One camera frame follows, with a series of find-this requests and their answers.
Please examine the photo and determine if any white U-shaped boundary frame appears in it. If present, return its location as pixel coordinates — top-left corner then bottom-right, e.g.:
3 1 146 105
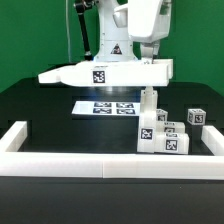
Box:
0 121 224 180

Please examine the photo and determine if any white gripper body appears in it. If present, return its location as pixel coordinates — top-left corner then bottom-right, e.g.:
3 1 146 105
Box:
128 0 172 43

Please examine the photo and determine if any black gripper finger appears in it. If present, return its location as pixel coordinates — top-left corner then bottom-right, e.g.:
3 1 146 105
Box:
140 41 160 64

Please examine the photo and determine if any white marker base sheet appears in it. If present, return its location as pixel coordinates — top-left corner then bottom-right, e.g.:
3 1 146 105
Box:
72 101 140 116

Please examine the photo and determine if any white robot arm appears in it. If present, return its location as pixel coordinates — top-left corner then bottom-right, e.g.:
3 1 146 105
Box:
74 0 172 63

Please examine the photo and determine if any white chair back frame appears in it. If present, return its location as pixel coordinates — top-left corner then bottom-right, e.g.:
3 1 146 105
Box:
38 59 173 87

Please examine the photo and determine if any white chair seat part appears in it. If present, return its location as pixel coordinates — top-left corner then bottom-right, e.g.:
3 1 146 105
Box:
137 87 158 153

